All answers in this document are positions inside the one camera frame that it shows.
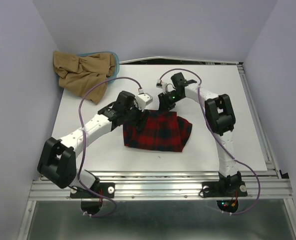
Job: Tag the tan skirt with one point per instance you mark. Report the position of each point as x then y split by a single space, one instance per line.
95 96

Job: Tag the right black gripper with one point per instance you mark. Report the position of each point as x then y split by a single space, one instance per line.
163 104

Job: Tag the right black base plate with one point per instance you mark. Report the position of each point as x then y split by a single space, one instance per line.
216 189

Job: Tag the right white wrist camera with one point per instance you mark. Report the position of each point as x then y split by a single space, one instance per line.
162 85

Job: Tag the red plaid skirt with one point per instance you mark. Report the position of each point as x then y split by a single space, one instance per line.
164 131

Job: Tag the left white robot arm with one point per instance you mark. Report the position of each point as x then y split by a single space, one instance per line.
62 159

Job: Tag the aluminium rail frame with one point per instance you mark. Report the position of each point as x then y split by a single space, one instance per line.
167 205

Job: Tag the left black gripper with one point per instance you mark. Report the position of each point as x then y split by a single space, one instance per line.
139 123

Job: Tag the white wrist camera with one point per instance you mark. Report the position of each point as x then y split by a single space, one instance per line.
162 85
143 100

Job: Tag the teal plastic basket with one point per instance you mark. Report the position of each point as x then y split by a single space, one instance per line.
77 71

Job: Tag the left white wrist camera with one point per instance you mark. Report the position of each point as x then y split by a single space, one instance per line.
143 100

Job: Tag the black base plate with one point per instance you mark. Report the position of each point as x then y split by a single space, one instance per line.
216 189
106 189

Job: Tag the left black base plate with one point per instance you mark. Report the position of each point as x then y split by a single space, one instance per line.
106 189

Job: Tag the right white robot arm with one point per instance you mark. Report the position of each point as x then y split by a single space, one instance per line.
220 120

